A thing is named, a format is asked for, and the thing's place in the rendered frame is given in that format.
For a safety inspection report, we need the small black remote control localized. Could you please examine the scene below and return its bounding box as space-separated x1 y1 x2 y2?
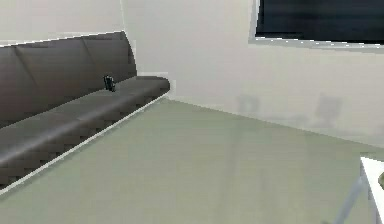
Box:
102 75 117 93

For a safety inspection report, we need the dark brown sofa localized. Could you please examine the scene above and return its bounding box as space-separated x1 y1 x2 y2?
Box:
0 30 171 198

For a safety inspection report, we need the dark window with grey frame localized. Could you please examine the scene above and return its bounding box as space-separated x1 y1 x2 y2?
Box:
248 0 384 54

